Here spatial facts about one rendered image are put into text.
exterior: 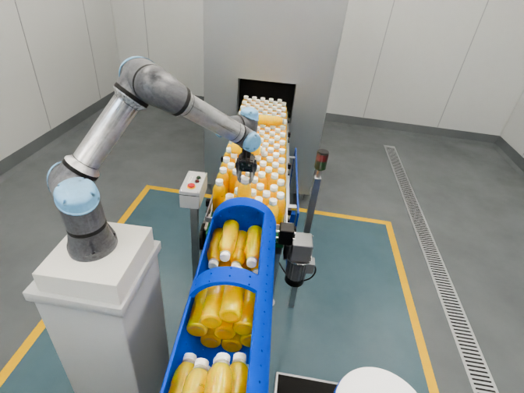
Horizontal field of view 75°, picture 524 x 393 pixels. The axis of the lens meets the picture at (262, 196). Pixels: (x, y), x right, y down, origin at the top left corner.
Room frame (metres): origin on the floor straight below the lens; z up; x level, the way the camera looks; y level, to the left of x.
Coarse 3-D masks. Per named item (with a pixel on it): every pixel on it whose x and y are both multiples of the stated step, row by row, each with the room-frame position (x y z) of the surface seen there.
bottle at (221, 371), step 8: (216, 360) 0.51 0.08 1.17; (224, 360) 0.50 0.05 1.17; (216, 368) 0.48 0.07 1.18; (224, 368) 0.48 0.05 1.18; (208, 376) 0.46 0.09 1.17; (216, 376) 0.45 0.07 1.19; (224, 376) 0.46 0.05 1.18; (208, 384) 0.44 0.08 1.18; (216, 384) 0.43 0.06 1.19; (224, 384) 0.44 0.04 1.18; (208, 392) 0.42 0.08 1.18; (216, 392) 0.41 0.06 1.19; (224, 392) 0.42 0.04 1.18
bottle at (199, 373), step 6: (198, 366) 0.50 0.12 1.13; (204, 366) 0.50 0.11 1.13; (192, 372) 0.48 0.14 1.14; (198, 372) 0.48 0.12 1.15; (204, 372) 0.49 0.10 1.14; (186, 378) 0.47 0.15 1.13; (192, 378) 0.46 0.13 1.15; (198, 378) 0.46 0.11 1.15; (204, 378) 0.47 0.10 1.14; (186, 384) 0.45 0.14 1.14; (192, 384) 0.45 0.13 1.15; (198, 384) 0.45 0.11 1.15; (204, 384) 0.45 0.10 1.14; (186, 390) 0.43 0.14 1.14; (192, 390) 0.43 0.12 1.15; (198, 390) 0.43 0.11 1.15
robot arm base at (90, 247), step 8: (104, 224) 0.81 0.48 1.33; (96, 232) 0.78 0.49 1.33; (104, 232) 0.80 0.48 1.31; (112, 232) 0.85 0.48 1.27; (72, 240) 0.76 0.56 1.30; (80, 240) 0.75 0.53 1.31; (88, 240) 0.76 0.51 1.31; (96, 240) 0.77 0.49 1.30; (104, 240) 0.79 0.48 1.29; (112, 240) 0.81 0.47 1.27; (72, 248) 0.75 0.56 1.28; (80, 248) 0.75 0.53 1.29; (88, 248) 0.75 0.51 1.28; (96, 248) 0.76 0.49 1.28; (104, 248) 0.77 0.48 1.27; (112, 248) 0.79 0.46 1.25; (72, 256) 0.74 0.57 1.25; (80, 256) 0.74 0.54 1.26; (88, 256) 0.74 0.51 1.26; (96, 256) 0.75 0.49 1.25; (104, 256) 0.77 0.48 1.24
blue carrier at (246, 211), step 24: (216, 216) 1.18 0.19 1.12; (240, 216) 1.18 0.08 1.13; (264, 216) 1.11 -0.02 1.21; (264, 240) 0.97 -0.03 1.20; (264, 264) 0.85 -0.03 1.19; (192, 288) 0.75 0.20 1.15; (264, 288) 0.75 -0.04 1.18; (264, 312) 0.67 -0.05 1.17; (192, 336) 0.66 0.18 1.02; (264, 336) 0.59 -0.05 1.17; (264, 360) 0.52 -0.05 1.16; (168, 384) 0.48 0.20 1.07; (264, 384) 0.46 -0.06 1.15
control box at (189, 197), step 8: (192, 176) 1.51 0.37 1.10; (200, 176) 1.52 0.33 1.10; (184, 184) 1.43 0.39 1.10; (200, 184) 1.45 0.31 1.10; (184, 192) 1.37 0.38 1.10; (192, 192) 1.37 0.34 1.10; (200, 192) 1.41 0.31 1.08; (184, 200) 1.37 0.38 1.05; (192, 200) 1.37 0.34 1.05; (200, 200) 1.40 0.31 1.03; (192, 208) 1.37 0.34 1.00
